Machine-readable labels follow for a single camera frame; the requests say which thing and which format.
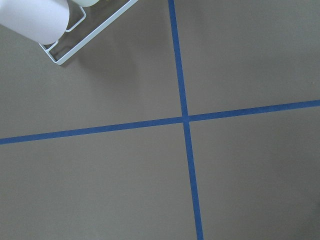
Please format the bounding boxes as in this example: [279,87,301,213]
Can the white cup rack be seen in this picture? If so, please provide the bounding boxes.
[41,0,137,66]

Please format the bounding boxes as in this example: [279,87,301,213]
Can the pale yellow cup in rack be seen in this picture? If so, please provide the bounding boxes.
[72,0,99,8]

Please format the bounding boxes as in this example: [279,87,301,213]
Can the white cup in rack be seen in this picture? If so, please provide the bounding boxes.
[0,0,70,45]

